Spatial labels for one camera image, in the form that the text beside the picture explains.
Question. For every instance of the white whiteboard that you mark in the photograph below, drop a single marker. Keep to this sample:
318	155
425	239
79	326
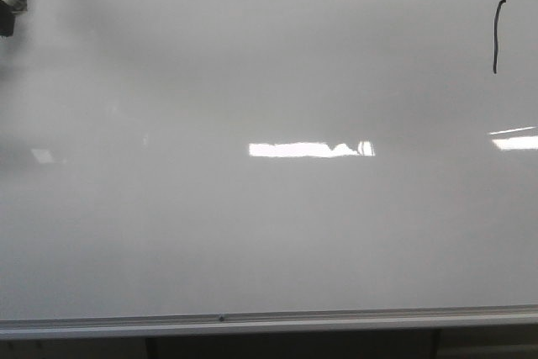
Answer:
164	157

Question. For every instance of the aluminium whiteboard tray rail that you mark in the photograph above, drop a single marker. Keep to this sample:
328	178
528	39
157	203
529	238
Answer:
268	322

